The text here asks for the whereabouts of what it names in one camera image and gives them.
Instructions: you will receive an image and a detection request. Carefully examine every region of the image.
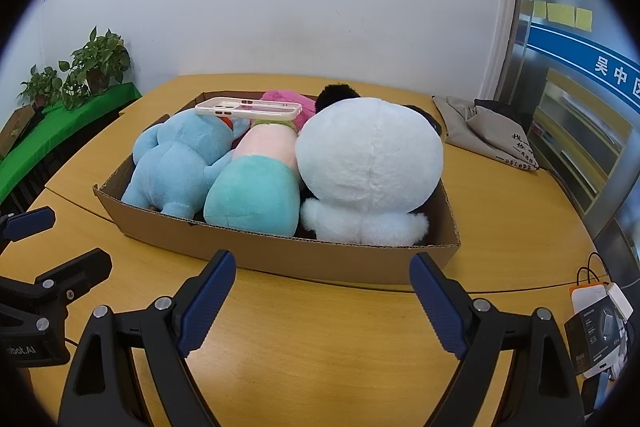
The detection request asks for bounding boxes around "green table cloth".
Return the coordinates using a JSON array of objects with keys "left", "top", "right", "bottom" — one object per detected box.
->
[{"left": 0, "top": 82, "right": 142, "bottom": 202}]

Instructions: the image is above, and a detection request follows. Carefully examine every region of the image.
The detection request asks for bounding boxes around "white and orange product box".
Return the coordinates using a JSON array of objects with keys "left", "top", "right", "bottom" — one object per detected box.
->
[{"left": 570, "top": 283, "right": 633, "bottom": 333}]

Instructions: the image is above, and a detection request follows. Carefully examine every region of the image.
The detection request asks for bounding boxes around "grey canvas tote bag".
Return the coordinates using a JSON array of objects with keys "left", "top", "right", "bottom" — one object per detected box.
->
[{"left": 432, "top": 96, "right": 541, "bottom": 175}]

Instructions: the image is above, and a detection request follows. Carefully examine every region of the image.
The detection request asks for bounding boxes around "blue door banner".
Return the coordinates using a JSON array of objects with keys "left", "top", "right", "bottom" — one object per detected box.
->
[{"left": 527, "top": 23, "right": 640, "bottom": 118}]

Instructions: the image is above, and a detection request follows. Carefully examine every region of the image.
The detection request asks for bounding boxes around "brown cardboard box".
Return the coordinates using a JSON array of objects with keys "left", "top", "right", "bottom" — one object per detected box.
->
[{"left": 92, "top": 91, "right": 462, "bottom": 285}]

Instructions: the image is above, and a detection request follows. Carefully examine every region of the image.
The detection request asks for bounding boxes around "pink plush bear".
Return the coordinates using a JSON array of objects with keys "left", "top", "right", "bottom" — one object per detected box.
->
[{"left": 260, "top": 89, "right": 317, "bottom": 130}]

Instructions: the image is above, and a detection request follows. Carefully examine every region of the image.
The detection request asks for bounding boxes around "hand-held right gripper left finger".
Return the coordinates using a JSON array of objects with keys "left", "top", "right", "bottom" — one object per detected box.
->
[{"left": 59, "top": 250, "right": 237, "bottom": 427}]

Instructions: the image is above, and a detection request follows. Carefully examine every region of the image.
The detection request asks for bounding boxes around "pink and teal plush toy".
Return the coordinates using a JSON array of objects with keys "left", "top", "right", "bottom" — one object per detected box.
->
[{"left": 204, "top": 119, "right": 302, "bottom": 237}]

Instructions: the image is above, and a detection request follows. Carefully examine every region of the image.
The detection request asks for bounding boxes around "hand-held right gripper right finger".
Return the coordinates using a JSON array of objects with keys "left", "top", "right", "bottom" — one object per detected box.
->
[{"left": 409, "top": 252, "right": 586, "bottom": 427}]

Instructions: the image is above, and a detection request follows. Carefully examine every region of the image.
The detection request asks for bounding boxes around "white and black plush panda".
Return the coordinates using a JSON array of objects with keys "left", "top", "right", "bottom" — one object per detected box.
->
[{"left": 295, "top": 84, "right": 446, "bottom": 244}]

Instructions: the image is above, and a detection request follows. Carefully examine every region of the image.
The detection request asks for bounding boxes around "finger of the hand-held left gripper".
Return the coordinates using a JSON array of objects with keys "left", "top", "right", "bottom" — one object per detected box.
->
[
  {"left": 0, "top": 206, "right": 57, "bottom": 253},
  {"left": 0, "top": 248, "right": 113, "bottom": 338}
]

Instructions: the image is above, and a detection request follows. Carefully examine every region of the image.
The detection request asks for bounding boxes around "white clear phone case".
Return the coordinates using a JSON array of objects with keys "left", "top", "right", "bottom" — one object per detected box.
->
[{"left": 195, "top": 97, "right": 304, "bottom": 124}]

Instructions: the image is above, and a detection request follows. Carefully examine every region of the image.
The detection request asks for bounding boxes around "large potted green plant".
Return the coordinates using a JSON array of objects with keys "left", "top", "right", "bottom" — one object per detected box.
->
[{"left": 59, "top": 26, "right": 132, "bottom": 110}]

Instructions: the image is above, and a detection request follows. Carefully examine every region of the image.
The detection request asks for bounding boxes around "metal framed glass door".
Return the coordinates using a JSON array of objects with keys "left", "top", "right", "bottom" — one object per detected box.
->
[{"left": 500, "top": 0, "right": 640, "bottom": 258}]

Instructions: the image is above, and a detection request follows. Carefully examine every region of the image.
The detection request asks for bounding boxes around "black product box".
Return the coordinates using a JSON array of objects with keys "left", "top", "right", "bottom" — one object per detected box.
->
[{"left": 564, "top": 302, "right": 628, "bottom": 378}]

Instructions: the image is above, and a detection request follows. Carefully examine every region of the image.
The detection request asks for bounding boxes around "wide yellow sticky note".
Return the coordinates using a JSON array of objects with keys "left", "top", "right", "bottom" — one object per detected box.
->
[{"left": 546, "top": 3, "right": 577, "bottom": 26}]

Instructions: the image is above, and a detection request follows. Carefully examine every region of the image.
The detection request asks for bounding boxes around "blue plush toy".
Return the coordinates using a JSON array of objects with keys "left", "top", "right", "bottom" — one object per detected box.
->
[{"left": 121, "top": 109, "right": 251, "bottom": 219}]

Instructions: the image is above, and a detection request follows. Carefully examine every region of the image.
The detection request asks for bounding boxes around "small potted green plant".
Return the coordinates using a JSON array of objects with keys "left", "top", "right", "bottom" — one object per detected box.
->
[{"left": 17, "top": 65, "right": 63, "bottom": 108}]

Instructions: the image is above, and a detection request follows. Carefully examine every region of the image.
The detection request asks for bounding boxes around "black and orange cable loop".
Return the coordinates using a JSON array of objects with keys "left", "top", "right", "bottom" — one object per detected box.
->
[{"left": 575, "top": 251, "right": 613, "bottom": 288}]

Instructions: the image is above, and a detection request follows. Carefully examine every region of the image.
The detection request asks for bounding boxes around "wooden desktop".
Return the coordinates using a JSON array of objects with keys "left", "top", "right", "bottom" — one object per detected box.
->
[{"left": 0, "top": 73, "right": 616, "bottom": 427}]

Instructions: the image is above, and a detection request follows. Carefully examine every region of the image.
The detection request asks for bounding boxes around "small brown carton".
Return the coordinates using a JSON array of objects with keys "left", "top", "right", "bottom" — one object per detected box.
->
[{"left": 0, "top": 104, "right": 38, "bottom": 158}]

